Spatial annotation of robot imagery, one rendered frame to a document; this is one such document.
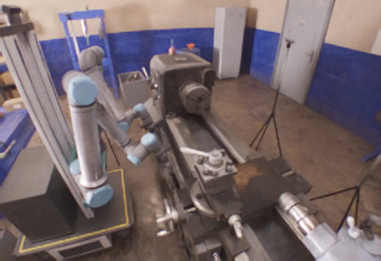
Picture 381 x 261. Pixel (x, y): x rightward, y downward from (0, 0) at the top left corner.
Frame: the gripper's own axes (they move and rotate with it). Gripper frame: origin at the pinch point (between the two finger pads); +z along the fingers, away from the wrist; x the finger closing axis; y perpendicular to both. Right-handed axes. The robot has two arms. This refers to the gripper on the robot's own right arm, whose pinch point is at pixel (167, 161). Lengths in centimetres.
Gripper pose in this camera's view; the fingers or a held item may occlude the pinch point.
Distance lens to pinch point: 147.3
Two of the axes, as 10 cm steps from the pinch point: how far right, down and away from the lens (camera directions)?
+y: -8.1, 5.6, -1.5
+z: 3.0, 6.2, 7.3
